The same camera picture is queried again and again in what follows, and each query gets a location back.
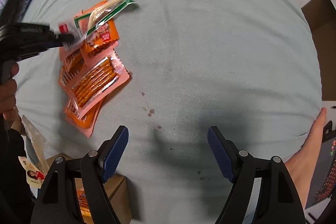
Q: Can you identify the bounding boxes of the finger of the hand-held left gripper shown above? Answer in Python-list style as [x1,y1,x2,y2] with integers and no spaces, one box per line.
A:
[16,24,59,39]
[16,35,74,62]

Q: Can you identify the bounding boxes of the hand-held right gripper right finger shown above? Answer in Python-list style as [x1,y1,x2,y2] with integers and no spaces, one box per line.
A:
[207,126,306,224]

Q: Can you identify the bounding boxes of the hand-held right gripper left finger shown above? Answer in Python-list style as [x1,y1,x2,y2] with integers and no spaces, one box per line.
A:
[31,126,130,224]

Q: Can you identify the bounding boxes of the brown cardboard box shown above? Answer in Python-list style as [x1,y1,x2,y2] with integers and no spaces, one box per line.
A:
[46,153,132,224]

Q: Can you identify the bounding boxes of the pink spicy stick packet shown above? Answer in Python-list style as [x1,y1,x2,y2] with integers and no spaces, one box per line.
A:
[65,49,131,109]

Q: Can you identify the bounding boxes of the clear green-edged snack packet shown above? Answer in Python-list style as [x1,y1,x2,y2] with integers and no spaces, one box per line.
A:
[51,0,139,52]

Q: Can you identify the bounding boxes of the person's left forearm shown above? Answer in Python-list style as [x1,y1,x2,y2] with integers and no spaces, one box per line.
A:
[0,109,36,224]

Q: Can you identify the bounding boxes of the person's left hand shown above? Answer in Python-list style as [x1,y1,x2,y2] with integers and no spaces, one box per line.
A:
[0,63,19,122]

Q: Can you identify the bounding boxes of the clear plastic bag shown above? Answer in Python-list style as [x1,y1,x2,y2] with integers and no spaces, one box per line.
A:
[20,114,50,169]

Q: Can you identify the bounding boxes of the person's right foot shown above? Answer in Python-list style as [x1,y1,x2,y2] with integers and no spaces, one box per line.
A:
[285,107,328,210]

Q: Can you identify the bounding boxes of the light blue bed sheet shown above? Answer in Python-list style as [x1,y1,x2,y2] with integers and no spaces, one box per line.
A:
[16,0,323,224]

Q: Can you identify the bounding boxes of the open laptop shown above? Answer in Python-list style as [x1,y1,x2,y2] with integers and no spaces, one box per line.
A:
[306,101,336,206]

